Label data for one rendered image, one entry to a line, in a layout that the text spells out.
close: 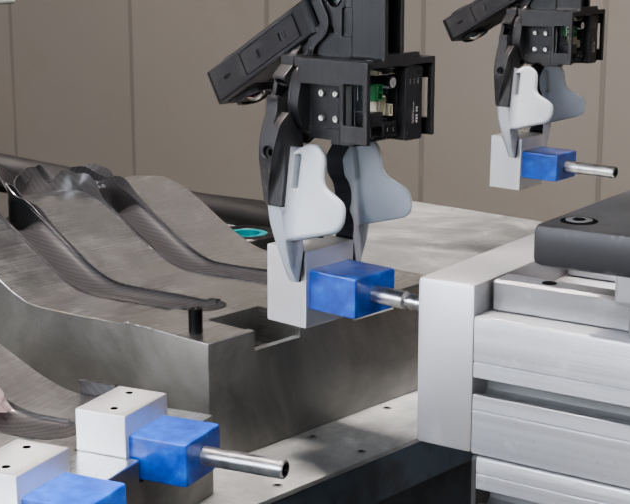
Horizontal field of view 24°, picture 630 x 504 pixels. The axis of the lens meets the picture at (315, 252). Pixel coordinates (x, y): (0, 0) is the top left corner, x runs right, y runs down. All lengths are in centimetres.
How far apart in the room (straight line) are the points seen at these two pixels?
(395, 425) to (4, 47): 281
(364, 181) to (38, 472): 32
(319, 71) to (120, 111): 264
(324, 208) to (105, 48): 266
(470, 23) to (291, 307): 61
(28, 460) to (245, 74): 32
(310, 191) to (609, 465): 32
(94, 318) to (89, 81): 255
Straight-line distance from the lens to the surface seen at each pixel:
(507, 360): 74
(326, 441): 108
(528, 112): 149
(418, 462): 110
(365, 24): 93
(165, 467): 89
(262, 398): 105
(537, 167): 151
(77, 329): 111
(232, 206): 169
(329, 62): 93
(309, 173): 95
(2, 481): 81
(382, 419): 112
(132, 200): 134
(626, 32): 285
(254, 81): 100
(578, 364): 72
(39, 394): 101
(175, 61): 343
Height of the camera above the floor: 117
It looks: 13 degrees down
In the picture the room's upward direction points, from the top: straight up
